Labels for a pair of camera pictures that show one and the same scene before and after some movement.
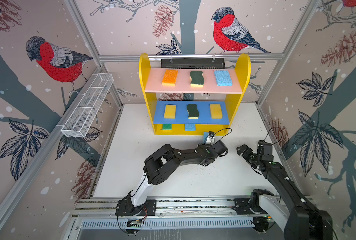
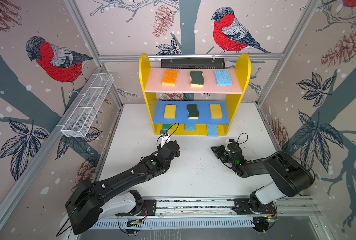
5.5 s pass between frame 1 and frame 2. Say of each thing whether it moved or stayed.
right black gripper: moved
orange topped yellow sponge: stayed
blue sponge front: stayed
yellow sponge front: stayed
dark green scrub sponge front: stayed
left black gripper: moved
